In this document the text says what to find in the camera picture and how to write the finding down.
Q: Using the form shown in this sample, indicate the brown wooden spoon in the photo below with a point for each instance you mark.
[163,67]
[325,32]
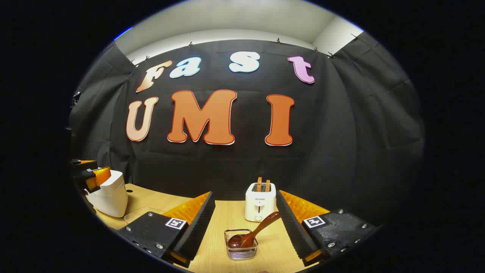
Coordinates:
[261,227]

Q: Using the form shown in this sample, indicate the white toaster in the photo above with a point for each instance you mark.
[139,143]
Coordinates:
[259,206]

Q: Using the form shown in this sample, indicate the toast slice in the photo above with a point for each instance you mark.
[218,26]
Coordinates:
[267,185]
[259,184]

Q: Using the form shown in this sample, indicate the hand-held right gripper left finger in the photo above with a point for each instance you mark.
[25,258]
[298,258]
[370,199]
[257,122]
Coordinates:
[199,227]

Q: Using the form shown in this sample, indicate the white rice cooker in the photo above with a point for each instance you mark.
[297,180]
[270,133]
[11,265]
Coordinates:
[110,197]

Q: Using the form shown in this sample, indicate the black backdrop cloth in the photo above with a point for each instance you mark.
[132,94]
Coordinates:
[341,132]

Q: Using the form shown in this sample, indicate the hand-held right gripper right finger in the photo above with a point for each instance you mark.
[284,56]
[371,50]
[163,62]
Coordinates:
[293,231]

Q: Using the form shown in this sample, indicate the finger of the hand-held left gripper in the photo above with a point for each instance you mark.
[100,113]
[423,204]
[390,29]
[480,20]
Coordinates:
[85,164]
[97,179]

